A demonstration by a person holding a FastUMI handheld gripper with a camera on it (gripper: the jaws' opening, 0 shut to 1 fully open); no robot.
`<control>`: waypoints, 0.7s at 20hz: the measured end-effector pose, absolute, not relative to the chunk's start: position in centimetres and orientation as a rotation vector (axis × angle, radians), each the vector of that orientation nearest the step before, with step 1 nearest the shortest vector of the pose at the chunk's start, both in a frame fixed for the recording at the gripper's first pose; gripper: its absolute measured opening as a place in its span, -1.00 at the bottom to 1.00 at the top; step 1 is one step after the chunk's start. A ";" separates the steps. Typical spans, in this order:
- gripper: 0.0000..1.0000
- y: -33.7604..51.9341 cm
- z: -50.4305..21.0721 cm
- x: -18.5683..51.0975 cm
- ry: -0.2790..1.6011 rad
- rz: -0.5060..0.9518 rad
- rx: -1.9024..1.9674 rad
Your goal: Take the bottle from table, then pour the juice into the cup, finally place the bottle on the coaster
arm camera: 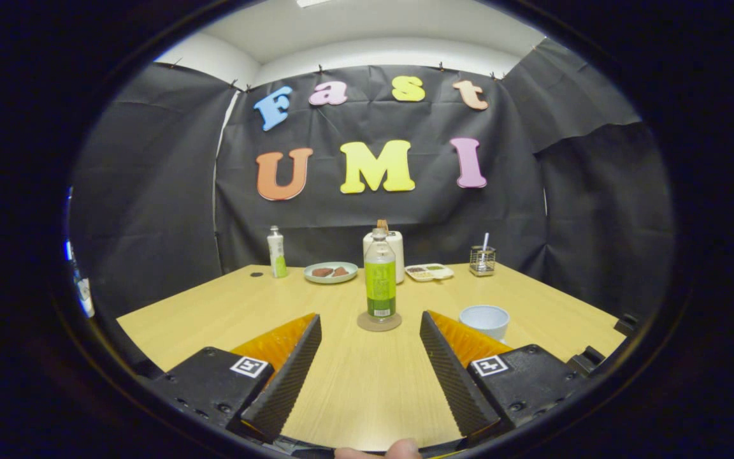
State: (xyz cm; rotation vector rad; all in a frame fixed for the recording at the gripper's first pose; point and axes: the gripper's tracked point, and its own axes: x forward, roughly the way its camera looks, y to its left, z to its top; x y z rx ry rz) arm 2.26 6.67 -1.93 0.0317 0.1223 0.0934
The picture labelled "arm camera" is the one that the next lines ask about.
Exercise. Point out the small black block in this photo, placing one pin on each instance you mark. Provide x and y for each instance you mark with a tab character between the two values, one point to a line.
627	324

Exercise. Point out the white divided tray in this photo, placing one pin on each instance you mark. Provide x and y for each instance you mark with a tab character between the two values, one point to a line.
429	273

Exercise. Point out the clear juice bottle green label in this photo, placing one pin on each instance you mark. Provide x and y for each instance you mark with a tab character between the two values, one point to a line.
380	280

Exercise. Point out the ceiling light panel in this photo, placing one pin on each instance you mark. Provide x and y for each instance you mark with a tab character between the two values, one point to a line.
313	2

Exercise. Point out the cream toaster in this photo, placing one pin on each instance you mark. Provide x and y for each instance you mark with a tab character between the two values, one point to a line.
399	255

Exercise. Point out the small white object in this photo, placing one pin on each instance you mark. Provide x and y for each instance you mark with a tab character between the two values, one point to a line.
85	298

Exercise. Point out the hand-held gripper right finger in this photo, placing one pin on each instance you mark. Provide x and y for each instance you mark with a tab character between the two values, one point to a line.
456	382

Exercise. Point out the small white green bottle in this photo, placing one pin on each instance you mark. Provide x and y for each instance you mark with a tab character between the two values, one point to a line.
277	255

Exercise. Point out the brown food piece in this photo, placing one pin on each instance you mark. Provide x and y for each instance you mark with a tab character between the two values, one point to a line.
322	272
341	271

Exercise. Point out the pale grey cup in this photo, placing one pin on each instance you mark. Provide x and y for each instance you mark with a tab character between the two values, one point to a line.
485	322

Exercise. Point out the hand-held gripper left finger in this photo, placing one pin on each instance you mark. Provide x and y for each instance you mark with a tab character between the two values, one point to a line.
287	382

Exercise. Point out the wooden table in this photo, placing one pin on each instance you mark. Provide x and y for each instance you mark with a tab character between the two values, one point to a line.
367	395

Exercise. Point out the pale green plate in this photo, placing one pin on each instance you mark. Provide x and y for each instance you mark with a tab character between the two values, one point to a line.
331	280

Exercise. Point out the round brown coaster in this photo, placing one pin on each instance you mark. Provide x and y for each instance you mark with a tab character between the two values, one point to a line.
367	324

